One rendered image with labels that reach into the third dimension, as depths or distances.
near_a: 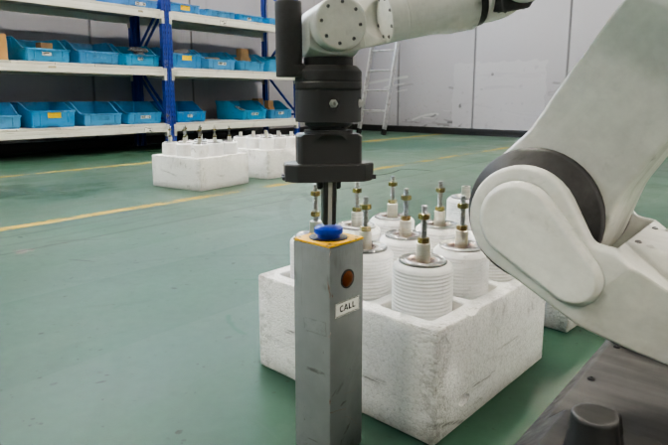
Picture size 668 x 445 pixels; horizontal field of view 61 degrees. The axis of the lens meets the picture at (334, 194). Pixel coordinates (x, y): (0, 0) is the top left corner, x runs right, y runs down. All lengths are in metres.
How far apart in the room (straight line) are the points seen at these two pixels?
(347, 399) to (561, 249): 0.40
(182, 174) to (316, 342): 2.51
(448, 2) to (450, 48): 7.30
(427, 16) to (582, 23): 6.69
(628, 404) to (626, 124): 0.29
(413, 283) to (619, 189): 0.37
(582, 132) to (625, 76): 0.06
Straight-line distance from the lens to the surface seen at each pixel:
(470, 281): 0.98
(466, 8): 0.81
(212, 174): 3.21
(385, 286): 0.96
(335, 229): 0.77
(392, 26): 0.77
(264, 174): 3.57
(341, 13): 0.71
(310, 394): 0.85
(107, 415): 1.04
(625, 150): 0.61
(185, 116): 5.94
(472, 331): 0.93
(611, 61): 0.61
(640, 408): 0.70
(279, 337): 1.07
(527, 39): 7.65
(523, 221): 0.59
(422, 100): 8.28
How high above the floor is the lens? 0.51
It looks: 10 degrees down
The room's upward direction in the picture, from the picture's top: straight up
